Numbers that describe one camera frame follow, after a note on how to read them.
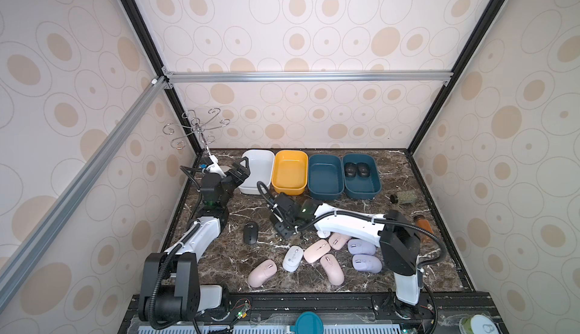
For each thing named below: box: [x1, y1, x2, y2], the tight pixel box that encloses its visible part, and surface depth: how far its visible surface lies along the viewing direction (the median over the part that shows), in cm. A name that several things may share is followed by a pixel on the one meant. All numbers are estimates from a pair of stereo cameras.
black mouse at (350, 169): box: [344, 162, 358, 178], surface depth 111 cm
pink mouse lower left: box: [247, 259, 278, 288], surface depth 81 cm
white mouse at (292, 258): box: [282, 245, 304, 273], surface depth 84 cm
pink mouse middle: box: [303, 239, 332, 263], surface depth 87 cm
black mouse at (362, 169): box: [356, 162, 371, 178], surface depth 111 cm
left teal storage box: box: [307, 154, 345, 201], surface depth 109 cm
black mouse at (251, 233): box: [243, 221, 259, 245], surface depth 91 cm
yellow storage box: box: [271, 150, 309, 196], surface depth 109 cm
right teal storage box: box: [342, 153, 383, 200], surface depth 111 cm
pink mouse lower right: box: [319, 253, 346, 286], surface depth 82 cm
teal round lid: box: [290, 311, 324, 334], surface depth 66 cm
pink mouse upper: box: [328, 231, 352, 251], surface depth 87 cm
